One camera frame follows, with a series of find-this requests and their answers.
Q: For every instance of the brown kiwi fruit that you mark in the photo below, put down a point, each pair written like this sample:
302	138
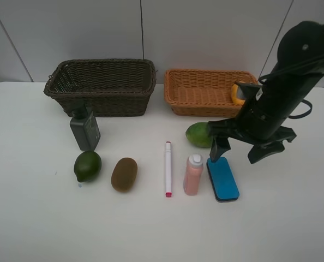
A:
124	175

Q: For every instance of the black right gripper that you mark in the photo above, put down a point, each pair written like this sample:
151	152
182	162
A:
252	126

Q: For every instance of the dark brown wicker basket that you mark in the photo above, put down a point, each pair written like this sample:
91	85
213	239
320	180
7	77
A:
118	87

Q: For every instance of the dark green lime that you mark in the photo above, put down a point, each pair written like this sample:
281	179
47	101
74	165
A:
87	166

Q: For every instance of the pink white-capped bottle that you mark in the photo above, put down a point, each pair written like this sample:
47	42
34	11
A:
193	172

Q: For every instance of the yellow mango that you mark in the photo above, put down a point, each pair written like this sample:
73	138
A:
237	95

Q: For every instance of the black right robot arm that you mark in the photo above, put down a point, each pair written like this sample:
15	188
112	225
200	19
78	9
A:
299	67

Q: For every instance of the white pink-capped marker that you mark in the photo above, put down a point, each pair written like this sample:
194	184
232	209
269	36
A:
168	170

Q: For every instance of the orange wicker basket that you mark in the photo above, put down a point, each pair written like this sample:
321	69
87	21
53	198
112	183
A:
203	93

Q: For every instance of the blue whiteboard eraser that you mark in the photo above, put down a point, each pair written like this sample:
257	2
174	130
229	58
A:
223	182

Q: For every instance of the dark green pump bottle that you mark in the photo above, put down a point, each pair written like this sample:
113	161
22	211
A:
84	126

